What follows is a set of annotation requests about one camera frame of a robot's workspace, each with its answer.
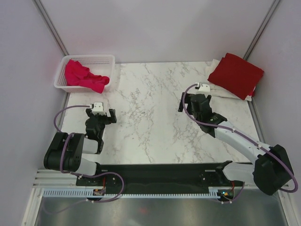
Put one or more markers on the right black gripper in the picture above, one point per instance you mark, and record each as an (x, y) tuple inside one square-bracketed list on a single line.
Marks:
[(187, 100)]

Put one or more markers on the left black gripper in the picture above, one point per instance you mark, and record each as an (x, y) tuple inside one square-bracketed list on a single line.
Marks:
[(111, 119)]

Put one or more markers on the dark red t shirt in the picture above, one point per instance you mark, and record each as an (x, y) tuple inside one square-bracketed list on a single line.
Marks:
[(248, 76)]

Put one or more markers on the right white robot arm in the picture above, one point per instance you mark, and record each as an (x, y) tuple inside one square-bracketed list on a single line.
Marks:
[(269, 169)]

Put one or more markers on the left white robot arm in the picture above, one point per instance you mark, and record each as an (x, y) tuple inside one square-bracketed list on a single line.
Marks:
[(65, 151)]

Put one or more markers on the folded cream t shirt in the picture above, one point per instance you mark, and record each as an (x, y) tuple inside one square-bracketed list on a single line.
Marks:
[(216, 90)]

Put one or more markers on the pink t shirt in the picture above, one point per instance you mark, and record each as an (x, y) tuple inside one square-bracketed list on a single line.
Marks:
[(78, 75)]

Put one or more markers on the white plastic basket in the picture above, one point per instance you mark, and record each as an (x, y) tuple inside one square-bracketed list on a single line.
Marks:
[(98, 64)]

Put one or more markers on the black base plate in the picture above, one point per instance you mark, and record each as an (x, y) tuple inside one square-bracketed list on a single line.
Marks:
[(160, 178)]

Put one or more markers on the white slotted cable duct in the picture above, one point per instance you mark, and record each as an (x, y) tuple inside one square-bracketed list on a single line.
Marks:
[(93, 193)]

